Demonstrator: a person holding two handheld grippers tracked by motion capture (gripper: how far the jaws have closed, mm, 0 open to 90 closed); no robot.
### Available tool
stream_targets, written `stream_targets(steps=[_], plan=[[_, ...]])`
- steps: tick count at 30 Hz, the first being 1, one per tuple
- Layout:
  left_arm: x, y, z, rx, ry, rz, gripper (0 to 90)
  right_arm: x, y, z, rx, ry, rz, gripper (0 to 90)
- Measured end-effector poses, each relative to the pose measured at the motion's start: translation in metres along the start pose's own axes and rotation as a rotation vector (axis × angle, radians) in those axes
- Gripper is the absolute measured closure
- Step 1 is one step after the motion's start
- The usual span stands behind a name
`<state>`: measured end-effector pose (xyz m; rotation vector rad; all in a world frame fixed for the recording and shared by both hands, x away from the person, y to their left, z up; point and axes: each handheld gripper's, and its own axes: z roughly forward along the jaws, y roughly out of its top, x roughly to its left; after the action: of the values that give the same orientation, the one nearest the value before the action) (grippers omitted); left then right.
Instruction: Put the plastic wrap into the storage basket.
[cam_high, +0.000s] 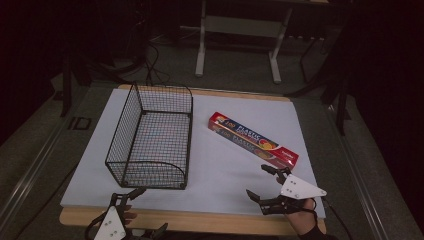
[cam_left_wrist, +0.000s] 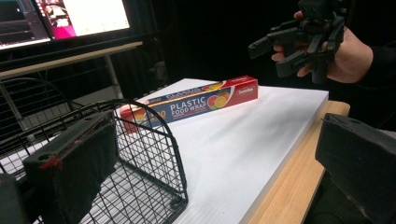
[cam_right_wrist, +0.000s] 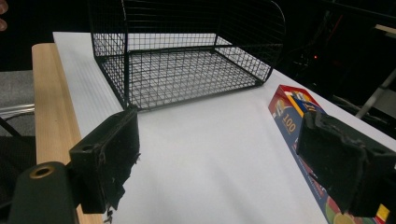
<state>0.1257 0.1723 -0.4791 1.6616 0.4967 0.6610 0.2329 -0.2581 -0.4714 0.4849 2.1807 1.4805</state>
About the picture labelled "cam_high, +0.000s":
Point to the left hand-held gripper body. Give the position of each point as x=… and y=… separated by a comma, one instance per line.
x=110, y=223

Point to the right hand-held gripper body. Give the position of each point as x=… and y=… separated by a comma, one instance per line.
x=298, y=191

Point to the red plastic wrap box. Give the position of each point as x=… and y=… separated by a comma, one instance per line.
x=248, y=137

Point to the person's left hand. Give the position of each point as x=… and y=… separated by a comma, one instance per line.
x=129, y=216

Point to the person's right hand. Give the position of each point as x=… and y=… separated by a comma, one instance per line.
x=302, y=218

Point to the white table mat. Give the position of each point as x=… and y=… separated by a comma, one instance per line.
x=230, y=173

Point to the floor socket plate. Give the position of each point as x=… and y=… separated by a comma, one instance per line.
x=79, y=123

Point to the black metal stand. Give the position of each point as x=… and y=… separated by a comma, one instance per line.
x=68, y=83
x=333, y=86

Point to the metal floor rail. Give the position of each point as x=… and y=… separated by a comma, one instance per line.
x=361, y=180
x=30, y=176

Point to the white metal desk frame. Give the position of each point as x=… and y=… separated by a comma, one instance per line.
x=240, y=26

